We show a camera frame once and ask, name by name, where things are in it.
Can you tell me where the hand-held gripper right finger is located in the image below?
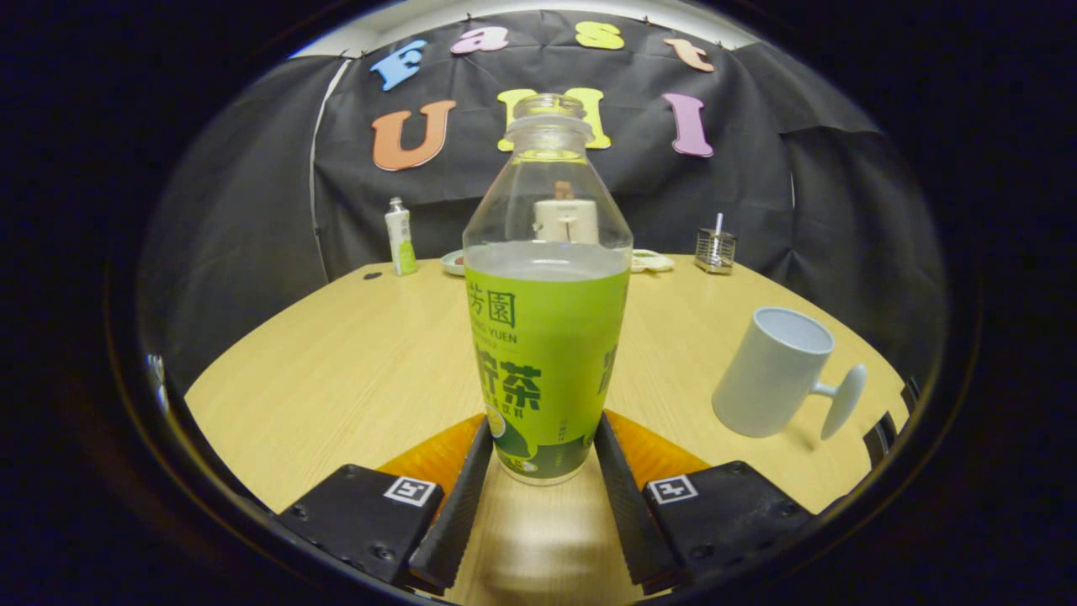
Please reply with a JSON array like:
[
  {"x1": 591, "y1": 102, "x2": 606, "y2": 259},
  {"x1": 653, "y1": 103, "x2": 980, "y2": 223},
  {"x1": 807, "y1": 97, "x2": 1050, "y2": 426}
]
[{"x1": 593, "y1": 410, "x2": 830, "y2": 594}]

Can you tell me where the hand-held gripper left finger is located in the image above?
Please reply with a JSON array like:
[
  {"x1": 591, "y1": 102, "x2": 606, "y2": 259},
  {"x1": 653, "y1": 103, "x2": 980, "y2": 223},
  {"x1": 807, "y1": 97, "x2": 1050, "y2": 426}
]
[{"x1": 273, "y1": 414, "x2": 495, "y2": 594}]

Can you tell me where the green label juice bottle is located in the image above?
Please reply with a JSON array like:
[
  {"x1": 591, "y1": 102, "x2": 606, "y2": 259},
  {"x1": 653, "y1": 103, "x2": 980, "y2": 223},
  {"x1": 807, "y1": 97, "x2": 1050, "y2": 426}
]
[{"x1": 462, "y1": 93, "x2": 634, "y2": 487}]

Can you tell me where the white cup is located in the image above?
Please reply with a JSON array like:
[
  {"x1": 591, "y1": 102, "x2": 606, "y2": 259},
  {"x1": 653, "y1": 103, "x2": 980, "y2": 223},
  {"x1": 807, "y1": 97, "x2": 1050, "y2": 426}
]
[{"x1": 712, "y1": 306, "x2": 867, "y2": 441}]

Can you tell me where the small white green bottle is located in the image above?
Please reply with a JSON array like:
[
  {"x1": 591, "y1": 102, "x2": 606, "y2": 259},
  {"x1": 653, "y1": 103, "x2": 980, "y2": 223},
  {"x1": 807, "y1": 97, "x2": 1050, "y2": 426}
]
[{"x1": 385, "y1": 197, "x2": 418, "y2": 277}]

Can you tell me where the wooden table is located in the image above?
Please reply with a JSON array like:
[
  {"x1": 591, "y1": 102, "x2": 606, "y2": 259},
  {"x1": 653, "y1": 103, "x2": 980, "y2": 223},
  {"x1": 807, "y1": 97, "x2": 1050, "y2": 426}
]
[{"x1": 183, "y1": 252, "x2": 911, "y2": 606}]

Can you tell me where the black block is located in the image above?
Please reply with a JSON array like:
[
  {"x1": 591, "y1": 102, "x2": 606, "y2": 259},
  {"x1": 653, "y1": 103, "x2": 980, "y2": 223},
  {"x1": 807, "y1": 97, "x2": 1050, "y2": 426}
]
[{"x1": 864, "y1": 411, "x2": 899, "y2": 461}]

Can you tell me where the white toaster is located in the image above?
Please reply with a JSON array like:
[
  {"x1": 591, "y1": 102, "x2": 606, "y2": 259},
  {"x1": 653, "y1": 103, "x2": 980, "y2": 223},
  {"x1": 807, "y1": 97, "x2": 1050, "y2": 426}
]
[{"x1": 533, "y1": 199, "x2": 600, "y2": 245}]

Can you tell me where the metal wire holder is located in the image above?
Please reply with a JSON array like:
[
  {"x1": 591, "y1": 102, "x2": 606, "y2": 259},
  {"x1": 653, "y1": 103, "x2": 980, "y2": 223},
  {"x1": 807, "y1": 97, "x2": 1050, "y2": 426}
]
[{"x1": 695, "y1": 228, "x2": 738, "y2": 275}]

